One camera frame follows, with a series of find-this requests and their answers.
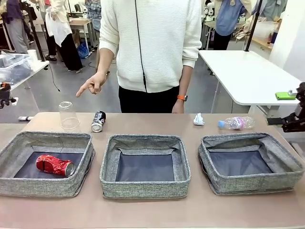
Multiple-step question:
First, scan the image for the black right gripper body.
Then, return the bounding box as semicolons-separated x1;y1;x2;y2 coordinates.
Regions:
282;82;305;133

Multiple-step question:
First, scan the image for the clear plastic water bottle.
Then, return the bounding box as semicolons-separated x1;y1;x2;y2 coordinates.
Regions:
217;116;255;131

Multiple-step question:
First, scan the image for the white paper ball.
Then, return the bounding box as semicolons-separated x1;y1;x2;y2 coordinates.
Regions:
193;113;205;126

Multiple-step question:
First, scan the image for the black soda can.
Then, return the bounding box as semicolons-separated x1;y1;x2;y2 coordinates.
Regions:
91;110;107;133

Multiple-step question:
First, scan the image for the clear plastic cup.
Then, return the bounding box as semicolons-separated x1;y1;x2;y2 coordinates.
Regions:
58;101;81;130

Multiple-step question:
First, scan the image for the crushed red soda can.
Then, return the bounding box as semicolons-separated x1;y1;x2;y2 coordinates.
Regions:
35;154;76;177

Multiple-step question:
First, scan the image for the person's left forearm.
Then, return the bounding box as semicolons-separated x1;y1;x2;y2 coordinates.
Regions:
180;63;195;97

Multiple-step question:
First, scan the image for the person's right forearm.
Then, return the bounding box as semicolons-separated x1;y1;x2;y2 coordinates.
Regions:
96;45;118;75

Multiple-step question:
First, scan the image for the person's left hand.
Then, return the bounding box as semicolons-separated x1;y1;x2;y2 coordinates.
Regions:
171;101;185;114

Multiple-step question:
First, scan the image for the person's right hand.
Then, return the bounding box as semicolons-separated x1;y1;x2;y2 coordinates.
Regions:
75;71;108;98

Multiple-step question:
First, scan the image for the white side table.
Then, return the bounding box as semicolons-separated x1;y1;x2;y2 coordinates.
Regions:
198;49;305;114

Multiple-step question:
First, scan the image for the grey fabric basket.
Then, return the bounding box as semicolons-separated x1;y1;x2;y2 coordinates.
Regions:
197;132;305;196
99;134;192;199
0;131;96;198

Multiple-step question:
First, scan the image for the translucent plastic bin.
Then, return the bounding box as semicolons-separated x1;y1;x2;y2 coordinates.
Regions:
252;21;280;40

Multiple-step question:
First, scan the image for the black stand pole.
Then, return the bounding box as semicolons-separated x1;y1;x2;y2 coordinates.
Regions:
23;0;46;62
244;0;263;52

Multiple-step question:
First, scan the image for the bystander in blue shirt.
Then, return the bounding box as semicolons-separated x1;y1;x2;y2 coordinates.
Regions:
213;0;246;51

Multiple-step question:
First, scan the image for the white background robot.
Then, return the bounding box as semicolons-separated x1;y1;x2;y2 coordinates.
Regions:
70;0;84;15
204;2;215;22

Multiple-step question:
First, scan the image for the person in white sweater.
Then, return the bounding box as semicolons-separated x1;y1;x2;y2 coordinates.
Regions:
99;0;203;114

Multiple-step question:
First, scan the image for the blue plastic bag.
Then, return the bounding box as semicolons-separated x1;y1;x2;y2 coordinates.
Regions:
77;42;90;59

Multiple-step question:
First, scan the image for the wooden top table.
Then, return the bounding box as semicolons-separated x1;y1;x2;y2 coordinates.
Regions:
68;19;97;50

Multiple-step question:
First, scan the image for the bystander in white blouse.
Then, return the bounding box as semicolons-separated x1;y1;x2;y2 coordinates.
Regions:
45;0;84;73

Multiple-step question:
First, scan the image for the white work table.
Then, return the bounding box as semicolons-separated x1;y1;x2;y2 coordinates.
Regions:
0;59;50;93

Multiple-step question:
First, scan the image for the white paper cup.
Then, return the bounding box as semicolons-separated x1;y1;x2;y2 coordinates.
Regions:
27;49;38;65

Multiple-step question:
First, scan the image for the clear plastic storage box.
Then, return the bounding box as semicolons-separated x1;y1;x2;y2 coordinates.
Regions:
0;53;33;84

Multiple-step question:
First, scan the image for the black orange device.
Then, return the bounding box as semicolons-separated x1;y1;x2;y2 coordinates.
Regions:
0;82;13;98

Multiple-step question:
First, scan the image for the bystander in dark top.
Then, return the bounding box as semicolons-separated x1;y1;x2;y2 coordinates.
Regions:
4;0;31;54

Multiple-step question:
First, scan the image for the thin black hanging cord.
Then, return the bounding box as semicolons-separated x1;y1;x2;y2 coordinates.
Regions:
134;0;148;94

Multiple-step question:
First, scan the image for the thin black floor cable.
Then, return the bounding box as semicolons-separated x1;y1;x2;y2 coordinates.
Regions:
48;63;61;93

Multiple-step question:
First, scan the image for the black clamp mount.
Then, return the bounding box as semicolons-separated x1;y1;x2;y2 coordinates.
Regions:
0;97;19;109

